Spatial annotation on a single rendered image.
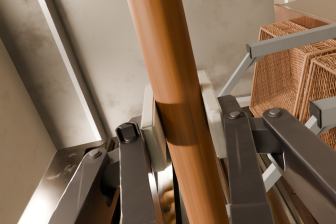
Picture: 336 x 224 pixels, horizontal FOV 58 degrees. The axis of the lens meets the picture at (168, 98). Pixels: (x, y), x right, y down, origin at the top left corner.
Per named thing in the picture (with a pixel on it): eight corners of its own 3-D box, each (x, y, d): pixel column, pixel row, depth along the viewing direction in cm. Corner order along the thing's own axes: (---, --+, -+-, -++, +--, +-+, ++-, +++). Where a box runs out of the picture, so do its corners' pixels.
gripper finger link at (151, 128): (167, 171, 17) (154, 174, 17) (164, 116, 23) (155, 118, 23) (153, 125, 16) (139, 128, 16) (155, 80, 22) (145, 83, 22)
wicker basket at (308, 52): (349, 152, 129) (284, 166, 131) (294, 98, 181) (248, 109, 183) (348, 42, 110) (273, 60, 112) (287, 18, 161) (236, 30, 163)
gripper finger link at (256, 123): (229, 138, 14) (293, 124, 14) (214, 97, 19) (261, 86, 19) (234, 164, 15) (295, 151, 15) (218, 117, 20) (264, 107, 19)
